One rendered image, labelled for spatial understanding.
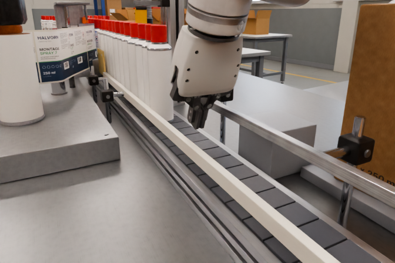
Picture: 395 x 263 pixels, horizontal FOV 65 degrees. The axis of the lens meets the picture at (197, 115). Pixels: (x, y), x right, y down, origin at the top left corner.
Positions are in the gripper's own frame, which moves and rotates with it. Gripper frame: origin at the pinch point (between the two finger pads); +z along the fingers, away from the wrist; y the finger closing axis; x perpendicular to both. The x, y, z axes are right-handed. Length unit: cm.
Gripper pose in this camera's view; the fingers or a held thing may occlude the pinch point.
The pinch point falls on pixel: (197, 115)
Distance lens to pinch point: 52.6
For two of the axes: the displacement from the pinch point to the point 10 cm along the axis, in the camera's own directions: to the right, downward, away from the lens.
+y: -8.9, 1.4, -4.3
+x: 4.2, 5.9, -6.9
